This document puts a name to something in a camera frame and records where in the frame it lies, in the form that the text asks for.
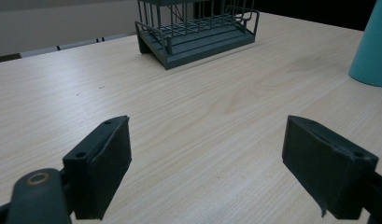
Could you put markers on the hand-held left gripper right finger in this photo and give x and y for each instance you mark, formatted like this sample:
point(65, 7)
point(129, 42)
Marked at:
point(325, 168)

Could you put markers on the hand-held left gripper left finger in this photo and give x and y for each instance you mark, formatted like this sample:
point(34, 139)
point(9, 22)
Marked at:
point(100, 168)

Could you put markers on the teal cup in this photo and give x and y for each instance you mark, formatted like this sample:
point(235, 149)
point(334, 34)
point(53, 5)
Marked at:
point(370, 49)

